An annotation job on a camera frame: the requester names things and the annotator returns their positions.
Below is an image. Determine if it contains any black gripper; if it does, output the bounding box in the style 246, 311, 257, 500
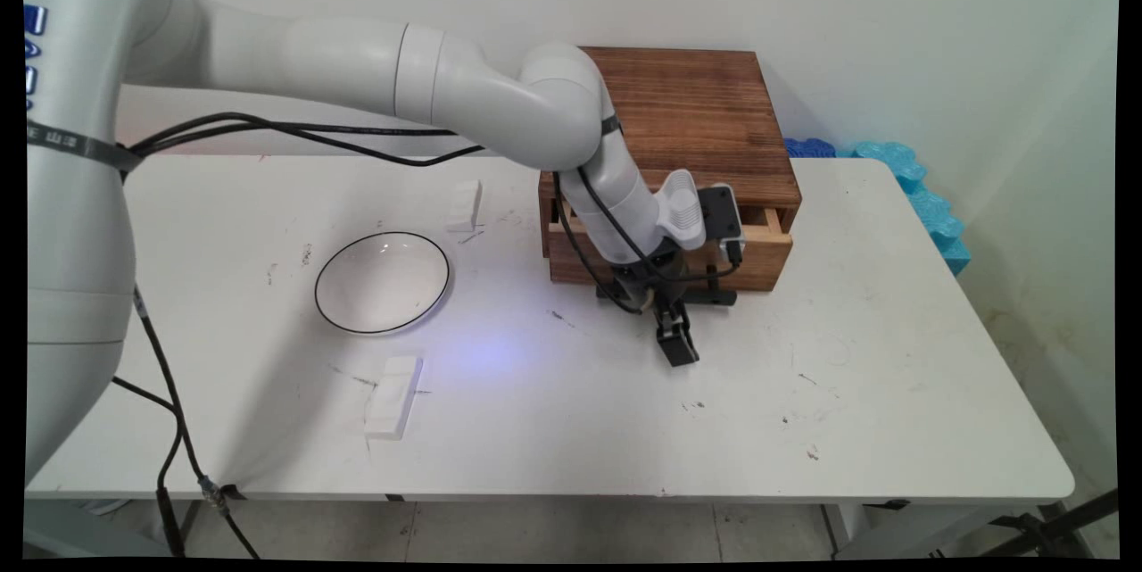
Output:
605, 242, 701, 369

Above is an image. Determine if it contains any wooden drawer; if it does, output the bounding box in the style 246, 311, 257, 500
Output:
545, 195, 794, 294

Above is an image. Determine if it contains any brown wooden drawer cabinet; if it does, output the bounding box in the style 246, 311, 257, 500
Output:
538, 46, 802, 286

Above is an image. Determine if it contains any small white foam block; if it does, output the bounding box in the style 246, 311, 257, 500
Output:
445, 179, 484, 234

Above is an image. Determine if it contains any cyan foam piece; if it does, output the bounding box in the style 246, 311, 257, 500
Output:
852, 141, 972, 277

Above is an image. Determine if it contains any large white foam block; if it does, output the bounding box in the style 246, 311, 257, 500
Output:
364, 355, 425, 441

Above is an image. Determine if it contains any white plate with black rim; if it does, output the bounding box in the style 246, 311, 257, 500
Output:
314, 231, 452, 336

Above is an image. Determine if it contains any black metal stand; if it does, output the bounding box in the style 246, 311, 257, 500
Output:
981, 489, 1120, 557

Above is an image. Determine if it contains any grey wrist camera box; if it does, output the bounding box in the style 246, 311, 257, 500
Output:
658, 168, 748, 267

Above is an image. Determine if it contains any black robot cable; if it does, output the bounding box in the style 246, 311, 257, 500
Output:
123, 121, 650, 316
123, 111, 746, 316

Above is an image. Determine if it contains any black hanging cable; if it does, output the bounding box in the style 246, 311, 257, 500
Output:
112, 285, 262, 560

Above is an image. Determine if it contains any black cable strap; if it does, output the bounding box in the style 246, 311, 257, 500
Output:
27, 121, 145, 174

